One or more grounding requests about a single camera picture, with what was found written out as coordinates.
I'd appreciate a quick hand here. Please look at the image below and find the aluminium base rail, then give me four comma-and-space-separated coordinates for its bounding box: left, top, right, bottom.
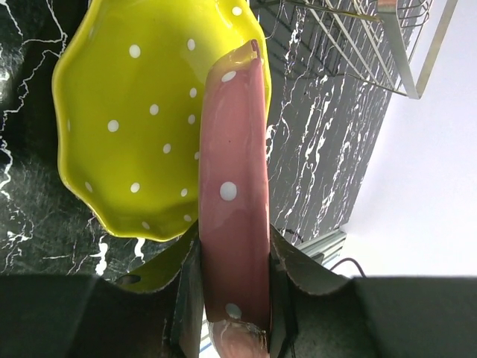
297, 229, 347, 266

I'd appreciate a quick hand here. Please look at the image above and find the metal wire dish rack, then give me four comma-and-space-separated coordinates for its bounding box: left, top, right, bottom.
256, 0, 459, 101

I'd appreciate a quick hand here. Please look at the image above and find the pink polka dot plate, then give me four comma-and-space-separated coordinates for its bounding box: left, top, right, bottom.
198, 40, 271, 357

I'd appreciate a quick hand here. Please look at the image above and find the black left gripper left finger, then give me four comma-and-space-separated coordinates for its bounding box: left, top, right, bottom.
1, 224, 203, 357

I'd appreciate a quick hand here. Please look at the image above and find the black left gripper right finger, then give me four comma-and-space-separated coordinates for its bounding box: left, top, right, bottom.
269, 230, 476, 357

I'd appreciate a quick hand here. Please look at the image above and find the lime green polka dot plate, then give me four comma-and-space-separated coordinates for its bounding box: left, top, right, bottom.
51, 0, 268, 242

